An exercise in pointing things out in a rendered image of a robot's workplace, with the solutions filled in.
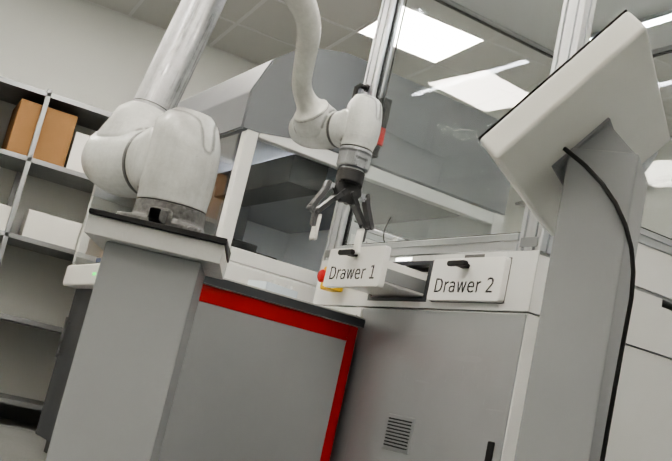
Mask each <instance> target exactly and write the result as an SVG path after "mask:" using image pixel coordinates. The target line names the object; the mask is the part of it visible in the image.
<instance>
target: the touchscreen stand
mask: <svg viewBox="0 0 672 461"><path fill-rule="evenodd" d="M570 150H571V151H572V152H573V153H574V154H575V155H577V156H578V157H579V158H580V159H582V160H583V161H584V162H585V163H586V164H587V165H588V166H589V167H590V168H591V169H592V170H593V171H594V172H595V173H596V174H597V175H598V176H599V178H600V179H601V180H602V181H603V182H604V183H605V185H606V186H607V188H608V189H609V190H610V192H611V193H612V195H613V196H614V198H615V199H616V201H617V202H618V204H619V206H620V209H621V211H622V213H623V215H624V217H625V220H626V222H627V224H628V227H629V231H630V235H631V239H632V243H633V247H634V256H635V260H636V253H637V247H638V241H639V235H640V228H641V222H642V216H643V210H644V203H645V197H646V191H647V185H648V182H647V179H646V176H645V173H644V169H643V166H642V163H641V160H640V157H639V155H638V154H635V153H624V152H612V151H601V150H590V149H578V148H571V149H570ZM630 279H631V266H630V254H629V246H628V243H627V239H626V235H625V231H624V227H623V225H622V222H621V220H620V218H619V216H618V214H617V211H616V209H615V207H614V205H613V203H612V202H611V200H610V199H609V197H608V196H607V195H606V193H605V192H604V190H603V189H602V187H601V186H600V184H599V183H598V182H597V181H596V180H595V179H594V178H593V177H592V176H591V175H590V174H589V173H588V172H587V171H586V169H585V168H584V167H583V166H581V165H580V164H579V163H578V162H577V161H575V160H574V159H573V158H572V157H570V156H569V155H568V160H567V166H566V172H565V177H564V183H563V188H562V194H561V200H560V205H559V211H558V216H557V222H556V227H555V233H554V239H553V244H552V250H551V255H550V261H549V266H548V272H547V278H546V283H545V289H544V294H543V300H542V306H541V311H540V317H539V322H538V328H537V333H536V339H535V345H534V350H533V356H532V361H531V367H530V373H529V378H528V384H527V389H526V395H525V400H524V406H523V412H522V417H521V423H520V428H519V434H518V439H517V445H516V451H515V456H514V461H600V456H601V450H602V445H603V439H604V433H605V427H606V421H607V416H608V410H609V405H610V399H611V393H612V388H613V382H614V376H615V371H616V365H617V360H618V354H619V349H620V344H621V338H622V333H623V327H624V322H625V317H626V311H627V306H628V301H629V292H630Z"/></svg>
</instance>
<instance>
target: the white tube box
mask: <svg viewBox="0 0 672 461"><path fill-rule="evenodd" d="M248 285H252V286H255V287H259V288H262V289H266V290H269V291H272V292H276V293H279V294H283V295H286V296H290V297H293V298H297V295H298V292H297V291H294V290H291V289H288V288H285V287H282V286H279V285H276V284H273V283H271V282H267V281H258V280H248Z"/></svg>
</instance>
